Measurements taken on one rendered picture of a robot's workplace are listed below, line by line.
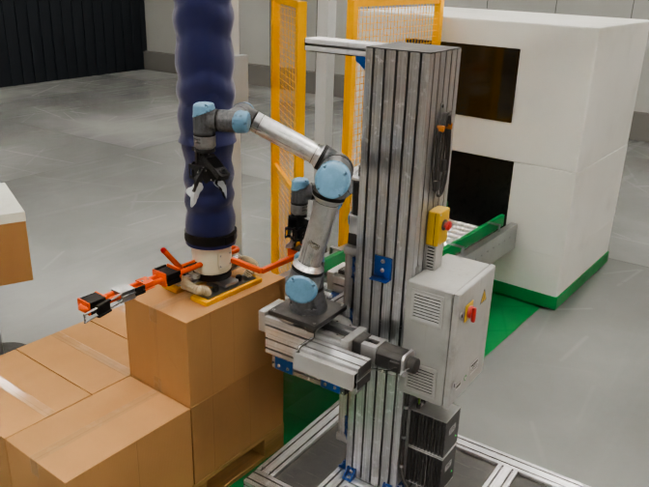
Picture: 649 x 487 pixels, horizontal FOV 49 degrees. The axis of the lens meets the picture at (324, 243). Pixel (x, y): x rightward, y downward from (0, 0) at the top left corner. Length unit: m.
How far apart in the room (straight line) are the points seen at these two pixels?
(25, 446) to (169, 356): 0.63
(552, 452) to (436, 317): 1.55
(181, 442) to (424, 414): 1.02
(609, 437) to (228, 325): 2.17
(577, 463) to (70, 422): 2.42
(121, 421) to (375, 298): 1.15
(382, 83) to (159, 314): 1.31
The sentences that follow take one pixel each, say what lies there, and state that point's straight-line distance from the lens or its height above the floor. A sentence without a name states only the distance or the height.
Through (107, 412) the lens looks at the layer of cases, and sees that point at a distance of 3.14.
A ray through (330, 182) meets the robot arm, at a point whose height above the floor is 1.61.
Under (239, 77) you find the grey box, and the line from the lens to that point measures 4.39.
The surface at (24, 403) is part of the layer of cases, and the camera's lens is 3.29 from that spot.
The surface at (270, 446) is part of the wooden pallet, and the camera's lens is 3.67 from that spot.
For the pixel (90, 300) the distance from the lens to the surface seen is 2.79.
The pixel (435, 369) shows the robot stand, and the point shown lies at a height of 0.91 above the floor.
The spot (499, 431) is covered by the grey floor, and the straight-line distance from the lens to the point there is 4.02.
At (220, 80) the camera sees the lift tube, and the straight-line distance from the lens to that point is 2.84.
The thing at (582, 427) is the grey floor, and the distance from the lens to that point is 4.20.
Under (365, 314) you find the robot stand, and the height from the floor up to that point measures 1.02.
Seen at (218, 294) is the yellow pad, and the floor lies 0.97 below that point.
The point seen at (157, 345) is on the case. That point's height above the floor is 0.77.
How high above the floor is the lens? 2.28
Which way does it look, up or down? 21 degrees down
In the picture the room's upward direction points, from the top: 2 degrees clockwise
